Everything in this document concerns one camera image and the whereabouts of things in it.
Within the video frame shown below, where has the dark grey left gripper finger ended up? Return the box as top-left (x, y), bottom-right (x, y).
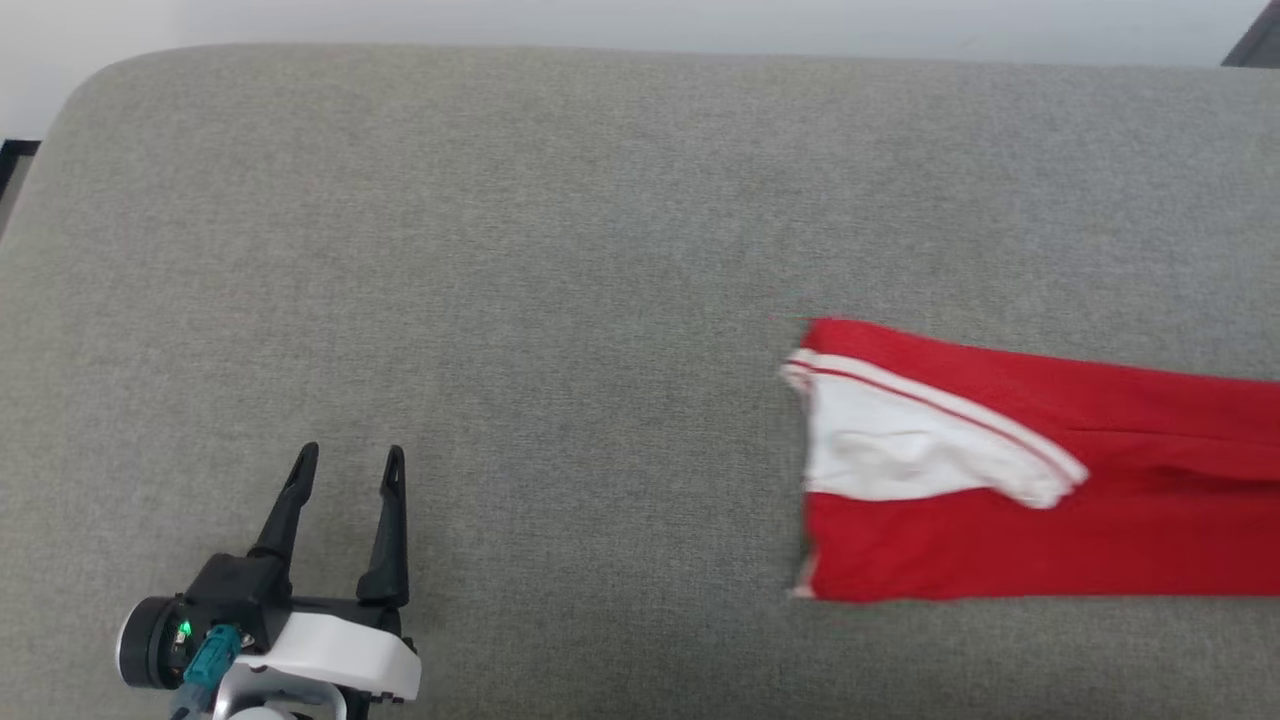
top-left (356, 445), bottom-right (411, 608)
top-left (247, 442), bottom-right (320, 562)

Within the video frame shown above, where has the teal cable connector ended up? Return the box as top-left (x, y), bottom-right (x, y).
top-left (170, 624), bottom-right (244, 720)

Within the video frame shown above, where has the red and white garment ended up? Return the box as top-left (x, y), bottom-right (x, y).
top-left (780, 318), bottom-right (1280, 603)

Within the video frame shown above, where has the dark object beside sofa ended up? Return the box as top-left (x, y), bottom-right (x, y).
top-left (1222, 0), bottom-right (1280, 68)
top-left (0, 139), bottom-right (42, 236)

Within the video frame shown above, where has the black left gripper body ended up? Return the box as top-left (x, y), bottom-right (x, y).
top-left (184, 554), bottom-right (408, 652)

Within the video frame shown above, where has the grey fabric sofa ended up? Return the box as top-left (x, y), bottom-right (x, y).
top-left (0, 45), bottom-right (1280, 720)

